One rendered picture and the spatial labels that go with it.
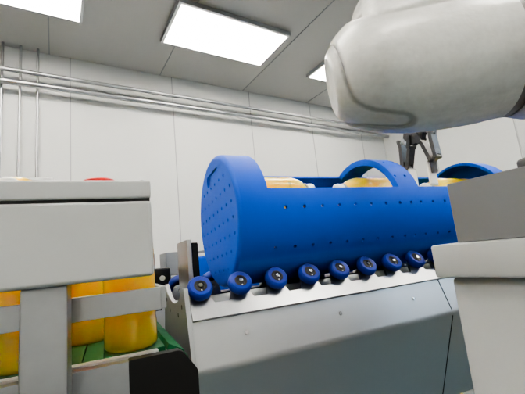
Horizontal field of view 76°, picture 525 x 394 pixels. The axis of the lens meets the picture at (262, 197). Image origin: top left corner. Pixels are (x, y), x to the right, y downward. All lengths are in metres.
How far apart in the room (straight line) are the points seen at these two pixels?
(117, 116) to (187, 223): 1.50
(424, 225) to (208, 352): 0.57
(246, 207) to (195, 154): 3.90
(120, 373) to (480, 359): 0.42
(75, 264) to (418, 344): 0.72
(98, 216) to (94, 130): 3.95
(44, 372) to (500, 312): 0.47
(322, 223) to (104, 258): 0.45
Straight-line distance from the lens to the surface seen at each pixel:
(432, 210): 0.91
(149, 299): 0.50
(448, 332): 0.94
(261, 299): 0.65
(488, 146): 5.92
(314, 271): 0.71
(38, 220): 0.38
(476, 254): 0.45
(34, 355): 0.41
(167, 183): 4.28
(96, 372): 0.49
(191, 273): 0.67
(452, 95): 0.46
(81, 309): 0.50
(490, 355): 0.49
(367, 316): 0.76
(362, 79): 0.44
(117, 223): 0.37
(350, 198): 0.74
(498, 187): 0.47
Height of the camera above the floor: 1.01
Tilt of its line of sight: 10 degrees up
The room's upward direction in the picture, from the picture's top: 6 degrees counter-clockwise
